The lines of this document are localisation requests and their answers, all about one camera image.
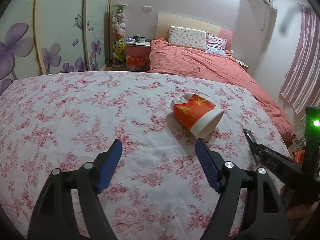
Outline pink nightstand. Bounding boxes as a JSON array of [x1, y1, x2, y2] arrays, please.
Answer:
[[234, 57, 250, 74], [125, 42, 151, 70]]

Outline white floral pillow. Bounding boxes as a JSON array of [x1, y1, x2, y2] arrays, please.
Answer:
[[168, 26, 208, 52]]

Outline orange plastic container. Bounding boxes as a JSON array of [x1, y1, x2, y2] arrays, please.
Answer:
[[292, 149, 305, 164]]

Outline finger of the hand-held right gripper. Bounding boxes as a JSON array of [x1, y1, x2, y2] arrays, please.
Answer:
[[243, 129, 308, 196]]

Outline purple striped pillow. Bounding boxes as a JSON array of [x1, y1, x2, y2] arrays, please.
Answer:
[[206, 32, 228, 55]]

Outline red and white paper cup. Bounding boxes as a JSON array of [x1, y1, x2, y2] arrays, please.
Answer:
[[171, 92, 225, 138]]

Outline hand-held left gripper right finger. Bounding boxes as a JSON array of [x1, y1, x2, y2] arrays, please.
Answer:
[[195, 138, 292, 240]]

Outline pink floral printed cloth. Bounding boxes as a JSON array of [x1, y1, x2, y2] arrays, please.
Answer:
[[0, 71, 295, 240]]

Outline orange duvet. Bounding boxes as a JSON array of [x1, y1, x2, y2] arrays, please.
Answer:
[[147, 38, 295, 147]]

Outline clear tube of plush toys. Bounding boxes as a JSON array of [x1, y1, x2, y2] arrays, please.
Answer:
[[111, 4, 127, 67]]

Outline white air conditioner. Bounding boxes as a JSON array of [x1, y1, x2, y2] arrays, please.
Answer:
[[236, 0, 278, 79]]

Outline white wire rack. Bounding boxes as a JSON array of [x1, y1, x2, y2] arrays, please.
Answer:
[[291, 115, 309, 155]]

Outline cream and pink headboard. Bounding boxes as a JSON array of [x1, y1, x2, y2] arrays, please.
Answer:
[[155, 12, 233, 53]]

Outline pink striped curtain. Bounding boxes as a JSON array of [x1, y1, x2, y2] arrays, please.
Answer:
[[279, 5, 320, 116]]

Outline red plastic bag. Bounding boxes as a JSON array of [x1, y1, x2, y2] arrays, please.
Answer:
[[127, 56, 148, 72]]

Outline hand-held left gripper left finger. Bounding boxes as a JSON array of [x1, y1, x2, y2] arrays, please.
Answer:
[[27, 139, 123, 240]]

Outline wardrobe with purple flower doors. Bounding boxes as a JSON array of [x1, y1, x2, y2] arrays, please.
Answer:
[[0, 0, 112, 95]]

